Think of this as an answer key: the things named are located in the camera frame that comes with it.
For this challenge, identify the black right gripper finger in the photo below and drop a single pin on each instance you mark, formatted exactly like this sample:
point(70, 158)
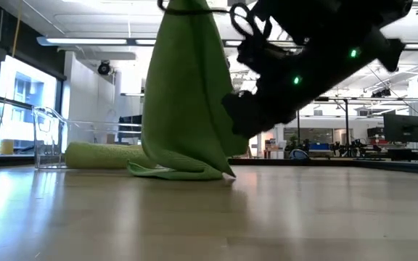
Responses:
point(252, 116)

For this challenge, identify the bright green microfiber towel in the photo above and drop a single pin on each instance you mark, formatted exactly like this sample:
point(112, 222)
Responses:
point(187, 108)

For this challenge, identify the pale green microfiber towel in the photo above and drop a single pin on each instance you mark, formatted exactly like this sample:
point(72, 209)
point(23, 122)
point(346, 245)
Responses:
point(100, 156)

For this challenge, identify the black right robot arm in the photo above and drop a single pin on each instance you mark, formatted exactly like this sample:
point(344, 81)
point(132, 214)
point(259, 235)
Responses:
point(339, 21)

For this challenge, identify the black monitor on arm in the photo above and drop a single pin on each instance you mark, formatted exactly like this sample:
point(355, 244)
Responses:
point(403, 128)

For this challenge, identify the clear plastic basket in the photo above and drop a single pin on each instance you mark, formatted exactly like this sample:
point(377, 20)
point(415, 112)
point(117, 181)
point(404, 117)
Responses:
point(49, 137)

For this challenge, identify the blue and white object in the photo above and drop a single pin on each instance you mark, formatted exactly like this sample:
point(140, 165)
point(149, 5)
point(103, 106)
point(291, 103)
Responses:
point(299, 154)

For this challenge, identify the blue bin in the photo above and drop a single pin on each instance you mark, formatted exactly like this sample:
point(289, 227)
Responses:
point(319, 146)

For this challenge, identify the background robot equipment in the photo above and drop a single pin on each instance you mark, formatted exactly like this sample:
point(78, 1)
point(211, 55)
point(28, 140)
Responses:
point(354, 146)

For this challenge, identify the red box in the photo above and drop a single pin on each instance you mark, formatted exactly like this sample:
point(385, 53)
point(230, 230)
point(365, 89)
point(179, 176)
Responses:
point(376, 141)

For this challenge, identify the pair of dark monitors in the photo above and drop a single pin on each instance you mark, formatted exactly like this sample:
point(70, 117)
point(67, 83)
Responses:
point(131, 120)

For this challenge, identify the long ceiling light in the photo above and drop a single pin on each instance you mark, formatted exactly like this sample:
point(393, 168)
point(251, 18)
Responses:
point(85, 41)

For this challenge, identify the large window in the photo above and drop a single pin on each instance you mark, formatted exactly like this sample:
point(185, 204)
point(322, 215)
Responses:
point(24, 105)

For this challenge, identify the yellow bin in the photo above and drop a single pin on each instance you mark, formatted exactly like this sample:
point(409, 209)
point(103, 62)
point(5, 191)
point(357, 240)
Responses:
point(6, 146)

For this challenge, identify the black metal stand frame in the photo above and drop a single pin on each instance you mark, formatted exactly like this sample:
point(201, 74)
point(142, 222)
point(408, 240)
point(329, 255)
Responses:
point(334, 98)

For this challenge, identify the black aluminium table frame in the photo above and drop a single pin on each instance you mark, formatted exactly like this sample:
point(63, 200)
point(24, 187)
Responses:
point(394, 166)

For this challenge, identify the black ceiling dome camera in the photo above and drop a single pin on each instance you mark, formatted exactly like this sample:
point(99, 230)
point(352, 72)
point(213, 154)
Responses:
point(104, 67)

